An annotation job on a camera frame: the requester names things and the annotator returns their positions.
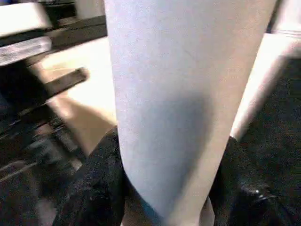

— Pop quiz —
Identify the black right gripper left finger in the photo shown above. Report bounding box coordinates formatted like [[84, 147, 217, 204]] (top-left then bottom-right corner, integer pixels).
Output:
[[56, 127, 129, 226]]

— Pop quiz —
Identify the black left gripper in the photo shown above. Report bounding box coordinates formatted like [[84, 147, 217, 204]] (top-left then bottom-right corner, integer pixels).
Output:
[[0, 35, 90, 118]]

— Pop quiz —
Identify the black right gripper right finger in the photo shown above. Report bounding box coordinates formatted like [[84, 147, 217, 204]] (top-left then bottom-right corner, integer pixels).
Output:
[[209, 136, 301, 226]]

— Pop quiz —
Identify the white plastic table leg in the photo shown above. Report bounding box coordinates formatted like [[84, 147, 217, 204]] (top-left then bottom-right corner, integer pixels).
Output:
[[103, 0, 283, 226]]

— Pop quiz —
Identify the black table mat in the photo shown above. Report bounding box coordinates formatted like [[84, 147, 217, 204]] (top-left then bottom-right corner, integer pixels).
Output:
[[0, 16, 301, 226]]

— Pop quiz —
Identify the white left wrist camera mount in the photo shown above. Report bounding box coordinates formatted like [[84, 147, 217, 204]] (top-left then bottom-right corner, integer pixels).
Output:
[[0, 0, 54, 37]]

